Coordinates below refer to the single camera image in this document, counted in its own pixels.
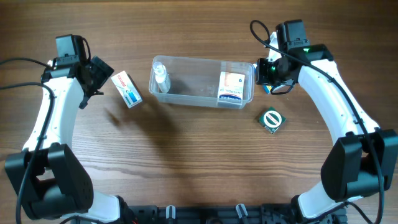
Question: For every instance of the green round-label small box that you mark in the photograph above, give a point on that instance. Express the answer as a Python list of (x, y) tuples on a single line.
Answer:
[(271, 120)]

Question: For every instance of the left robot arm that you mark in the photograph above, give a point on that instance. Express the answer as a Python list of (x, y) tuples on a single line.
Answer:
[(48, 179)]

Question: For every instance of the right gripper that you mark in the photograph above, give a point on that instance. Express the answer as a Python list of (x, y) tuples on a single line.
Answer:
[(262, 77)]

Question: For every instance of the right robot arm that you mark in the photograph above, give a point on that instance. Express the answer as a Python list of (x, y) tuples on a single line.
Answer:
[(362, 160)]

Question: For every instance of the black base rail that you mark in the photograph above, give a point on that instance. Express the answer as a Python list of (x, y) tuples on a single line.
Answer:
[(261, 214)]

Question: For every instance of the clear plastic container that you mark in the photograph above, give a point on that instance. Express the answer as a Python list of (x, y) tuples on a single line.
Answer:
[(195, 81)]

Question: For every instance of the white Panadol box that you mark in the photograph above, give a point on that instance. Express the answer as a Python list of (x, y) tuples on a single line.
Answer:
[(127, 89)]

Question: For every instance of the blue yellow VapoDrops box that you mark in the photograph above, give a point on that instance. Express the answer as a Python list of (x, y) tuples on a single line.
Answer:
[(267, 88)]

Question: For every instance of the white orange medicine box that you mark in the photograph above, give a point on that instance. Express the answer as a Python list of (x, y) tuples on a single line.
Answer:
[(230, 90)]

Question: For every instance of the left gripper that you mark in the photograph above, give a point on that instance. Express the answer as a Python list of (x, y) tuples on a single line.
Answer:
[(101, 70)]

